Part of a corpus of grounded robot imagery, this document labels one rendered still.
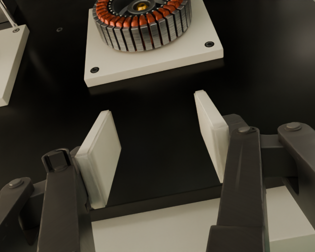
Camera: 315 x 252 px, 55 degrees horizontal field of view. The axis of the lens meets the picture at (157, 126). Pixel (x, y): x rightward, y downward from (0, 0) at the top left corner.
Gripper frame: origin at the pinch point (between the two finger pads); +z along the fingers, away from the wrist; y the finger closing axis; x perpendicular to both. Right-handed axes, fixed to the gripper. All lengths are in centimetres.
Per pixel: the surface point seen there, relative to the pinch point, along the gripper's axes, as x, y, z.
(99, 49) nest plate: 4.5, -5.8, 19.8
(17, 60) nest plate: 5.2, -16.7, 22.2
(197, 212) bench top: -8.6, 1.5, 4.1
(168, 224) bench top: -8.8, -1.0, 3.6
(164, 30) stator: 5.1, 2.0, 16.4
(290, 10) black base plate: 3.9, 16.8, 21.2
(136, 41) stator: 4.6, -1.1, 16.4
